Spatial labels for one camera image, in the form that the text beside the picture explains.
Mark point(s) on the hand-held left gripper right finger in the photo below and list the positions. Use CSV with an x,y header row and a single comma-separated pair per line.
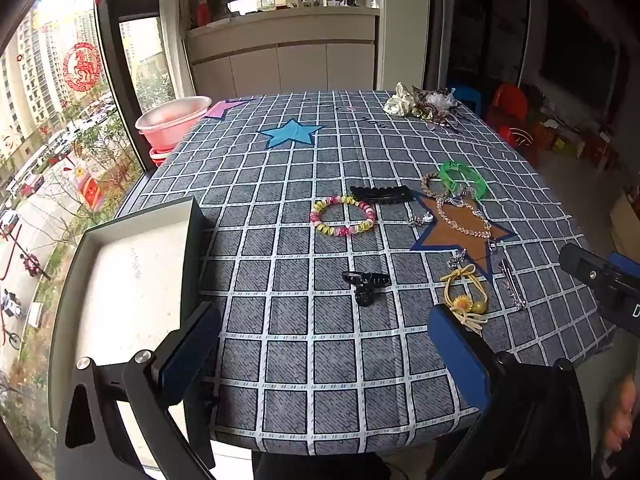
x,y
460,360

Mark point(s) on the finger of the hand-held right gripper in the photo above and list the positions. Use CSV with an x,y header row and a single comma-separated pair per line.
x,y
582,265

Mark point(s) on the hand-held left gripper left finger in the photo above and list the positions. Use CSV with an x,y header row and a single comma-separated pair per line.
x,y
192,355

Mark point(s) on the silver metal hair clip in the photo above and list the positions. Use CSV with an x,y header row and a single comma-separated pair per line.
x,y
510,282

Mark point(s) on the dark box with white lining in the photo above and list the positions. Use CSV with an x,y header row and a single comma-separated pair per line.
x,y
130,285

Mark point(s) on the small black claw clip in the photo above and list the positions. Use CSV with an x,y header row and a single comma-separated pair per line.
x,y
364,284

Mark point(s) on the green translucent bangle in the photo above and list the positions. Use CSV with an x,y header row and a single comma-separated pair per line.
x,y
481,182

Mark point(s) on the long black hair clip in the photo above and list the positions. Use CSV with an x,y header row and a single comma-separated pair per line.
x,y
380,194

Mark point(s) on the person's right hand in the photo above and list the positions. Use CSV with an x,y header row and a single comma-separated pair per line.
x,y
622,410

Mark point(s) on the small silver charm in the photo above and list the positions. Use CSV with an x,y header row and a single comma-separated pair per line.
x,y
456,260

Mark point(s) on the brown star sticker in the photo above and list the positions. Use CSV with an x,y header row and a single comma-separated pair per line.
x,y
460,237

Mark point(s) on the grey checked tablecloth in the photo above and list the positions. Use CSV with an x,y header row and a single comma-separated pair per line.
x,y
310,320

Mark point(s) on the small silver earring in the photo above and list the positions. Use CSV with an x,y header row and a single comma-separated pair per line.
x,y
427,219

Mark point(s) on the red plastic stool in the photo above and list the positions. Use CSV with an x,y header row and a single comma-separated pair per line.
x,y
509,105

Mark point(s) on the dark thin hairpin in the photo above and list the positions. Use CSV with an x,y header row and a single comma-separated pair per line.
x,y
447,125

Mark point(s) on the red plastic basin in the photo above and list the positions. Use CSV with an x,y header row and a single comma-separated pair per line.
x,y
159,156

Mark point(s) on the blue plastic stool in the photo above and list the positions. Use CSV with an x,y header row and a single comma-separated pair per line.
x,y
467,95

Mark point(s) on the dark television screen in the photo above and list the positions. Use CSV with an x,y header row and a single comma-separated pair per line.
x,y
575,50

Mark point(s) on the brown and white corsage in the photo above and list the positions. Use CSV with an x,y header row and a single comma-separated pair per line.
x,y
435,102

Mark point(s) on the pink plastic basin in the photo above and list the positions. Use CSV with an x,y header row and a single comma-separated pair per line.
x,y
172,115

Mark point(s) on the blue star sticker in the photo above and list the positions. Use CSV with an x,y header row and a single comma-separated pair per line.
x,y
291,132

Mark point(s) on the white fabric rose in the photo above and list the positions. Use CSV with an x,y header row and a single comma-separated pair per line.
x,y
399,100

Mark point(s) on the pink star sticker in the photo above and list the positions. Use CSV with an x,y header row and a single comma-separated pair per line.
x,y
220,109

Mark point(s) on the white cabinet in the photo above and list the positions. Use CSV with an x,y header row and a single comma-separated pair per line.
x,y
280,60

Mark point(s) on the red round window decal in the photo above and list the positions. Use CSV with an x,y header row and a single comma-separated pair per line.
x,y
81,67

